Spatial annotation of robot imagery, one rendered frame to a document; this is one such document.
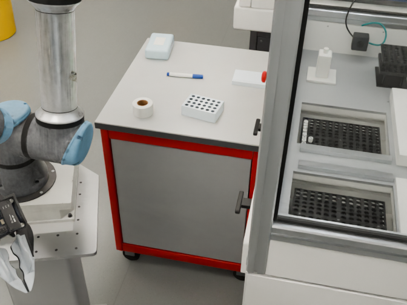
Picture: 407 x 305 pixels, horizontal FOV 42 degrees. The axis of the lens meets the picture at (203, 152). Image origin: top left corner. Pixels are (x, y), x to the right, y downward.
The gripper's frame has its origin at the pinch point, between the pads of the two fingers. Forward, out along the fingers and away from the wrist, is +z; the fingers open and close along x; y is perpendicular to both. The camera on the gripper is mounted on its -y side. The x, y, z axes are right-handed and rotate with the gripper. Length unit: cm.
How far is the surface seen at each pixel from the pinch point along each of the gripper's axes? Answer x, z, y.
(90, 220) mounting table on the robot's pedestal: 26, -7, -50
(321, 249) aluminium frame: 49, 19, 10
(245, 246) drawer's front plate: 45.6, 14.1, -11.4
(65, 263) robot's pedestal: 18, 0, -67
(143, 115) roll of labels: 63, -33, -69
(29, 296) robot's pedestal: 7, 5, -81
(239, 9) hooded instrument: 125, -61, -77
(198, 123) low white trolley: 76, -22, -62
